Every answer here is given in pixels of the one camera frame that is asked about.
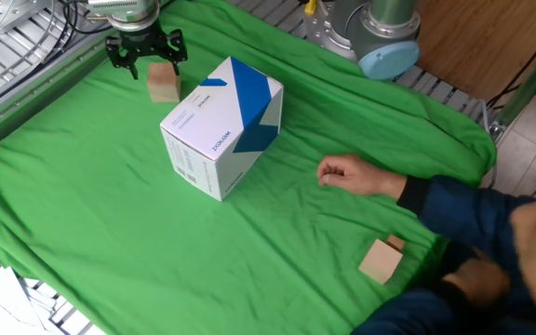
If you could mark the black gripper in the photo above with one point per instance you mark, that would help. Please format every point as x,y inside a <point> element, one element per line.
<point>140,41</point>

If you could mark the wooden cube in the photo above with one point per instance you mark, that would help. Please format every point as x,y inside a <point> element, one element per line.
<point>163,84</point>
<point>379,261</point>

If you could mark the right forearm in blue sleeve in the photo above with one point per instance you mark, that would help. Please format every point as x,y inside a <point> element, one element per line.
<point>459,205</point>

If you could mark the left forearm in blue sleeve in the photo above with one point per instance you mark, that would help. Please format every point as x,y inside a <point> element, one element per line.
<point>412,312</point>

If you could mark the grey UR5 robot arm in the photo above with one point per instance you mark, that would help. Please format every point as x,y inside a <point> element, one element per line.
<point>379,32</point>

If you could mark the person's right hand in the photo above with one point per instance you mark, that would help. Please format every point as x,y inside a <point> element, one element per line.
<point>356,176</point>

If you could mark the person's left hand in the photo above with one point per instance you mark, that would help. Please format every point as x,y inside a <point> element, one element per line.
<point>477,284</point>

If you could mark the white and blue cardboard box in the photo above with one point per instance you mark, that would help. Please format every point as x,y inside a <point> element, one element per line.
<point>217,121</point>

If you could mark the silver metal mounting plate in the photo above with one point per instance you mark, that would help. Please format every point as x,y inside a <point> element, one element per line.
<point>3,11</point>

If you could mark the green cloth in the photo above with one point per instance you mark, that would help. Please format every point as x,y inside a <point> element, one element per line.
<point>110,209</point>

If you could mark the yellow connector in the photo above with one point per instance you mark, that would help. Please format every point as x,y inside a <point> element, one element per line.
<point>311,6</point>

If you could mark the small wooden block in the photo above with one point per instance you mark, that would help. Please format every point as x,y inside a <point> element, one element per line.
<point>396,241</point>

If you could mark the grey aluminium frame rail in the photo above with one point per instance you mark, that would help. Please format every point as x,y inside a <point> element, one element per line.
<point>30,93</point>

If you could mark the green frame pole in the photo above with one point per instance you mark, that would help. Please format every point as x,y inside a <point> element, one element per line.
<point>528,79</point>

